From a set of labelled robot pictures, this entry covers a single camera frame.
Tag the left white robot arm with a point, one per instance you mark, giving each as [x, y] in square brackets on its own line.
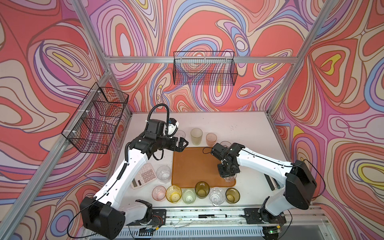
[102, 213]

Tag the frosted pale green tumbler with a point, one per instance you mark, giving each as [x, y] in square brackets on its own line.
[196, 136]

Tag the dark olive glass on tray edge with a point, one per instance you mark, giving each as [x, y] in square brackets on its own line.
[202, 189]

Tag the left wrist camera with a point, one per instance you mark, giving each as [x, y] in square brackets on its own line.
[173, 126]

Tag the light green glass front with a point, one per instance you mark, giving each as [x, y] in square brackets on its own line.
[189, 196]

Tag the small clear glass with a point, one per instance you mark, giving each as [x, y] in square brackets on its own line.
[230, 178]

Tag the clear ribbed glass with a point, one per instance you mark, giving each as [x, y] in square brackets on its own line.
[226, 144]

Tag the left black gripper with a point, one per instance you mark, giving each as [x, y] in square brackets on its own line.
[180, 147]

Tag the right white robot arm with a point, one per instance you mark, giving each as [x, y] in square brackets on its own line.
[296, 180]

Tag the yellow glass front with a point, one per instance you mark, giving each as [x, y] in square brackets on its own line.
[173, 194]

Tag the black pen on rail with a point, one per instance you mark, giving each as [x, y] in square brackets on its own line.
[213, 216]

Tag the back black wire basket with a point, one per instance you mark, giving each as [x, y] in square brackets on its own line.
[204, 68]

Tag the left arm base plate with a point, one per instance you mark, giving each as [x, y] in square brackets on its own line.
[157, 219]

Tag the clear stemmed glass front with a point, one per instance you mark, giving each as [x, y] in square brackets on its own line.
[217, 196]

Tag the clear glass left of tray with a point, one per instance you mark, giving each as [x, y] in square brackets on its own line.
[164, 174]

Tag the pink white calculator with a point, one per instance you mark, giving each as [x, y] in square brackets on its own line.
[146, 175]

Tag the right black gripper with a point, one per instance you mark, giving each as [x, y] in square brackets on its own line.
[223, 174]

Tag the pink glass front left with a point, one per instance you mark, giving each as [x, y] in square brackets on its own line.
[159, 193]

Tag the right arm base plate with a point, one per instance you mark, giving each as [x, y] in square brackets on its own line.
[257, 216]

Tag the left black wire basket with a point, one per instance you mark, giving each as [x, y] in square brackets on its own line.
[96, 120]

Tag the black wire basket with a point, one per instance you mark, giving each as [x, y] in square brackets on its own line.
[204, 68]
[96, 120]

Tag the frosted pink tumbler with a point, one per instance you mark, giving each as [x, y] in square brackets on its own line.
[211, 139]

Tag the clear glass back left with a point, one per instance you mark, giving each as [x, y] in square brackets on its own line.
[180, 134]

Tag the orange rectangular tray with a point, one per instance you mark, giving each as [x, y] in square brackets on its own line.
[195, 165]

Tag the olive glass front right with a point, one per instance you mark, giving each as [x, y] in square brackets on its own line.
[232, 195]

